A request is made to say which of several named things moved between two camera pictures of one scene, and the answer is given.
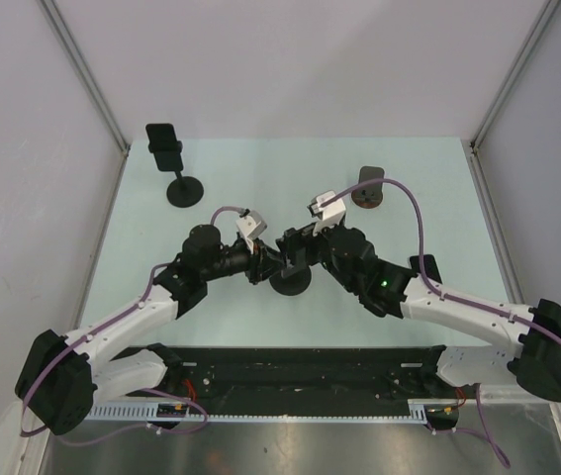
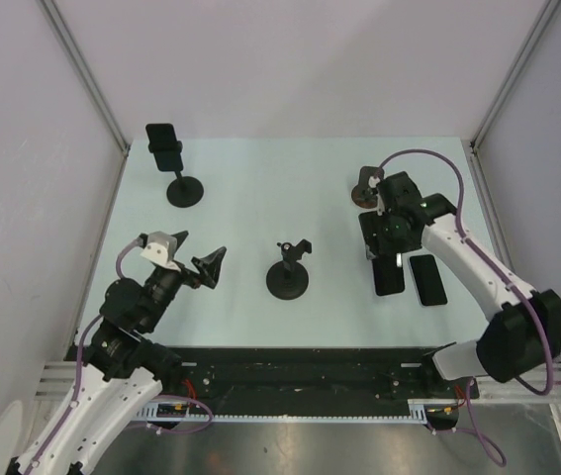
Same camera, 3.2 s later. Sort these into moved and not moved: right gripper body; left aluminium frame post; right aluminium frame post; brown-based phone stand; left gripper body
Moved: right gripper body; left gripper body
Not moved: brown-based phone stand; left aluminium frame post; right aluminium frame post
